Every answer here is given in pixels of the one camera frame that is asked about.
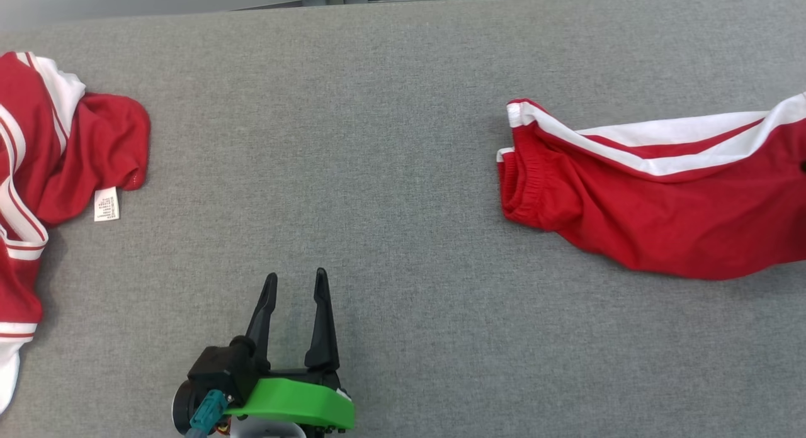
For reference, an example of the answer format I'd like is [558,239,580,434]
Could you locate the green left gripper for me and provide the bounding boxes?
[224,267,356,434]

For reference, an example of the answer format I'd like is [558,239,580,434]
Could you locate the red Bulls basketball jersey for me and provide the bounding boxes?
[0,51,152,415]

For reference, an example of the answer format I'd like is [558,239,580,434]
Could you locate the red shorts with white stripe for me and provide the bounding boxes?
[496,92,806,281]

